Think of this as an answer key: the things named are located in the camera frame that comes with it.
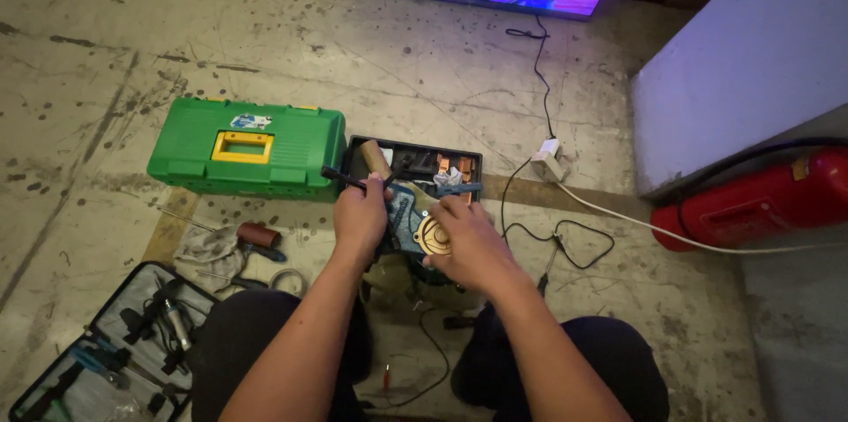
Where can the person's left hand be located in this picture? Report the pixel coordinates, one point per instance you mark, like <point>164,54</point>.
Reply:
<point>358,220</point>

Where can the person's right hand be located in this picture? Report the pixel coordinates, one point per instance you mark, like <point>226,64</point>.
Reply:
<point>474,250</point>

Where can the person's left fingers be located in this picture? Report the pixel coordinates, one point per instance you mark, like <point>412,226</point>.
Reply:
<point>379,190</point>

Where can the blue power tool body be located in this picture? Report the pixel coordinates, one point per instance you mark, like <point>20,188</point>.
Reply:
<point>404,217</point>

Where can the black hand tool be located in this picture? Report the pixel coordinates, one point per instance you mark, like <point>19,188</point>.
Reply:
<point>341,178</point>

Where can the black parts tray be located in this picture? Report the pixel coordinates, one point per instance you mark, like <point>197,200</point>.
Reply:
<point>417,157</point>

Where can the brass round disc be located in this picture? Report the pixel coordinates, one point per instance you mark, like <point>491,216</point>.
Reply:
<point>432,236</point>

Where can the white crumpled paper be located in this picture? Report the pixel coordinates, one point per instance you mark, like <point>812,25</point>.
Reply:
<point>449,177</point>

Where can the blue wrench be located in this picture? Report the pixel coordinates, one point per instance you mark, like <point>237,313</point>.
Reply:
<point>460,189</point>

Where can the heap of copper pieces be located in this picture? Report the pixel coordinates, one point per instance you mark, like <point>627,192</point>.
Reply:
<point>457,164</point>

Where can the white power strip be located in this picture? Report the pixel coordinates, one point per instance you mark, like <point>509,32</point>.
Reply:
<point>548,165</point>

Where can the white power adapter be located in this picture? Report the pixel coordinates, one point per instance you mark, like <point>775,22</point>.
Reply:
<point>550,146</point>

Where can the grey rag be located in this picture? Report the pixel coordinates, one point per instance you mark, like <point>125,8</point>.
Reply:
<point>209,253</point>

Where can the black soldering iron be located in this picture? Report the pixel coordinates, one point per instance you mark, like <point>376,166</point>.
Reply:
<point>548,270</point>

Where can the thin metal rod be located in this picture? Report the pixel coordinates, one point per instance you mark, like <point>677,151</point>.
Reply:
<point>185,218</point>

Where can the person's left leg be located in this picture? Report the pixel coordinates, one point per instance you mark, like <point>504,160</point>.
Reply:
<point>242,336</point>

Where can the person's leg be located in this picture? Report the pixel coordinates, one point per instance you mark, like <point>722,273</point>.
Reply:
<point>242,336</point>
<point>609,369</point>

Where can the person's right leg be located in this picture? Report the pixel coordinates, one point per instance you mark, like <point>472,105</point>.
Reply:
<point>609,369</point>

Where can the open tool case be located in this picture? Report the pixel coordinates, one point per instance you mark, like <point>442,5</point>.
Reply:
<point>112,356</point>

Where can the red gas cylinder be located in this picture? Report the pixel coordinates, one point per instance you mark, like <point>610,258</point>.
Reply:
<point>748,203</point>

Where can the white cabinet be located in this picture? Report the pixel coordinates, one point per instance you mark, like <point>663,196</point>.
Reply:
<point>735,64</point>

